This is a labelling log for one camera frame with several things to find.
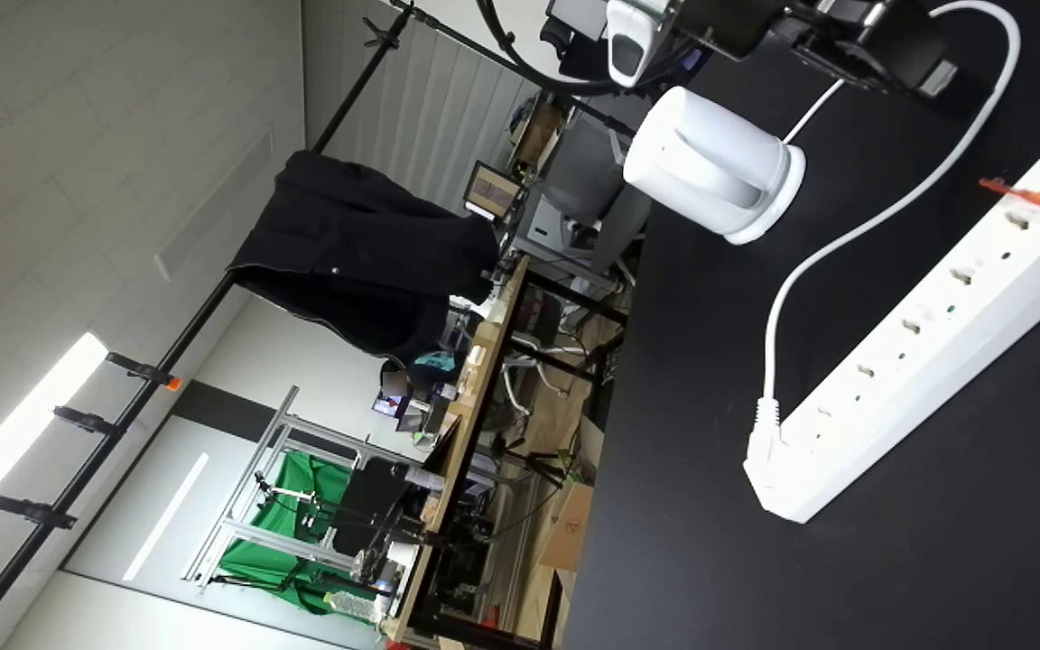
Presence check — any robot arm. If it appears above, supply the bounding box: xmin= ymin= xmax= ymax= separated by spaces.
xmin=543 ymin=0 xmax=957 ymax=97

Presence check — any wooden workbench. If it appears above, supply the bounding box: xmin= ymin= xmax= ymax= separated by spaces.
xmin=379 ymin=257 xmax=531 ymax=650

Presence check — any black cloth on pole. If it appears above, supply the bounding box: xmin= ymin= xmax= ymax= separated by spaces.
xmin=228 ymin=151 xmax=500 ymax=357

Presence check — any cardboard box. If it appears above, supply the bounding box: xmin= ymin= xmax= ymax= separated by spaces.
xmin=538 ymin=483 xmax=591 ymax=570

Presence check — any black office chair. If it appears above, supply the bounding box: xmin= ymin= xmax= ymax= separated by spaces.
xmin=333 ymin=458 xmax=408 ymax=557

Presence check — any white kettle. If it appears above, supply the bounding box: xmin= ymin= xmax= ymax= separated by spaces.
xmin=621 ymin=85 xmax=805 ymax=244

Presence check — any metal shelving rack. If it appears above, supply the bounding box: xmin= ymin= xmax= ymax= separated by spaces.
xmin=183 ymin=389 xmax=445 ymax=625

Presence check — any white power strip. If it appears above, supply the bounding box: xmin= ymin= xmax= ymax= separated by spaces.
xmin=745 ymin=158 xmax=1040 ymax=524

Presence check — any black backdrop stand pole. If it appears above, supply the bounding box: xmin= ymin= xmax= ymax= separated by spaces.
xmin=0 ymin=10 xmax=408 ymax=650

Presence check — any white kettle cord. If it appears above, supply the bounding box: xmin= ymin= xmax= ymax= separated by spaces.
xmin=757 ymin=0 xmax=1026 ymax=441

